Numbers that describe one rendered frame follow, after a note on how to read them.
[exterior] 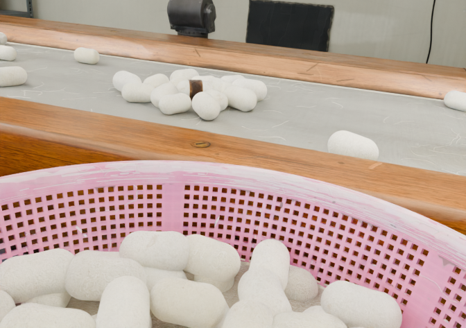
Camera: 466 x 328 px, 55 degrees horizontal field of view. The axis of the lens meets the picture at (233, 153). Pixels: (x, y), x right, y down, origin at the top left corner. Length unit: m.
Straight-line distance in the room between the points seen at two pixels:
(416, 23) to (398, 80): 1.91
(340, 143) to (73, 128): 0.18
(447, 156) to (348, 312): 0.22
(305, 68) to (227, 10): 2.00
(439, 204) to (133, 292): 0.15
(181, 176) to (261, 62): 0.39
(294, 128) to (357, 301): 0.22
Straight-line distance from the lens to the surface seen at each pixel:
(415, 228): 0.21
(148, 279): 0.21
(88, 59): 0.61
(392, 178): 0.25
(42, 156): 0.30
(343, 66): 0.59
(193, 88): 0.44
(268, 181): 0.22
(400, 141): 0.40
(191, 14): 0.89
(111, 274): 0.20
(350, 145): 0.32
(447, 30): 2.51
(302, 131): 0.39
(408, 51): 2.50
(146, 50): 0.66
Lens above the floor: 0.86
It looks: 22 degrees down
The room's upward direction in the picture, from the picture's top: 4 degrees clockwise
